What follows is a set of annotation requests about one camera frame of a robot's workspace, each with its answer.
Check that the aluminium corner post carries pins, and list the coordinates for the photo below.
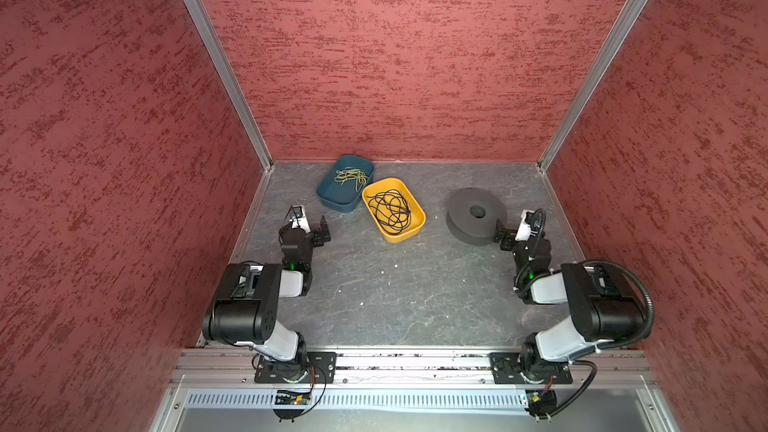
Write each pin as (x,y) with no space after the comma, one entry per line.
(618,33)
(217,54)

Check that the aluminium front rail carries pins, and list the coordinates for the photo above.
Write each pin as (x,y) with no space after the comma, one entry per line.
(362,367)

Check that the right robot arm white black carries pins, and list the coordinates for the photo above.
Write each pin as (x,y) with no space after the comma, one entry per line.
(608,307)

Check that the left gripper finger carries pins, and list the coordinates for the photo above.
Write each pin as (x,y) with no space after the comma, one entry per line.
(295,213)
(323,233)

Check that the left aluminium corner post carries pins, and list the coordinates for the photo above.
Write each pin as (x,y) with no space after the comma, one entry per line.
(217,54)

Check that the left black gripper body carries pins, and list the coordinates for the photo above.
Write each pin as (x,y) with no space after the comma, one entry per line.
(303,236)

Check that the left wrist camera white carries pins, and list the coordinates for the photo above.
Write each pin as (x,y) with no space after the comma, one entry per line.
(303,224)

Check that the teal plastic bin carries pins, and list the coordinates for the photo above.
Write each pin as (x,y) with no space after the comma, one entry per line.
(342,186)

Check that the white vented cable duct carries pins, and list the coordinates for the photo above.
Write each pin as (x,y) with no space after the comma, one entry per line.
(504,402)

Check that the yellow plastic bin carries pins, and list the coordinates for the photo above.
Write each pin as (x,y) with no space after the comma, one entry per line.
(394,209)

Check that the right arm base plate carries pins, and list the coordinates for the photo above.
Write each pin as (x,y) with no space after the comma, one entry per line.
(528,369)

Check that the grey cable spool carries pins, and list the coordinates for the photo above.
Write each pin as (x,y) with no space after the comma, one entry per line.
(472,216)

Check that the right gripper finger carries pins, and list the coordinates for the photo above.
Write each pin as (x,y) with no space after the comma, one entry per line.
(528,213)
(500,231)

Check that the right aluminium corner post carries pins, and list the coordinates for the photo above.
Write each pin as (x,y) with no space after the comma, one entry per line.
(618,33)

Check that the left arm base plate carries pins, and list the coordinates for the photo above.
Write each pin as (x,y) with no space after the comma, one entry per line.
(305,370)

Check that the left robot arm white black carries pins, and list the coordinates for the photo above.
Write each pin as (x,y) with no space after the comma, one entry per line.
(243,312)

